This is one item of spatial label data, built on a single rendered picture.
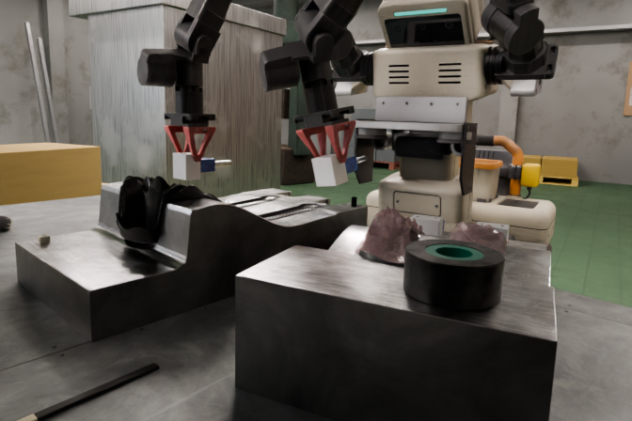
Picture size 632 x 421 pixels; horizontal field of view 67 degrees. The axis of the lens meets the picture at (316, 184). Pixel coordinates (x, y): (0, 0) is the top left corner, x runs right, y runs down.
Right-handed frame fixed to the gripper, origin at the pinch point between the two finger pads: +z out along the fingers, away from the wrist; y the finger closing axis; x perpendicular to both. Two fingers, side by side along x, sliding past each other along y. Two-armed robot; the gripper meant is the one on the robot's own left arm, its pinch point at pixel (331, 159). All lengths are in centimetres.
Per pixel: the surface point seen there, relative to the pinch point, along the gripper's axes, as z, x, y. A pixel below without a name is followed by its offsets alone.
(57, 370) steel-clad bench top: 10, -55, 9
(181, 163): -3.9, -14.5, -28.6
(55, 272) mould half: 3.7, -49.2, -3.4
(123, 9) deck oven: -112, 128, -308
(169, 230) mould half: 2.1, -36.4, 2.6
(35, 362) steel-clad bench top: 10, -56, 6
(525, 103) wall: 57, 845, -271
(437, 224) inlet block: 12.8, 2.5, 18.9
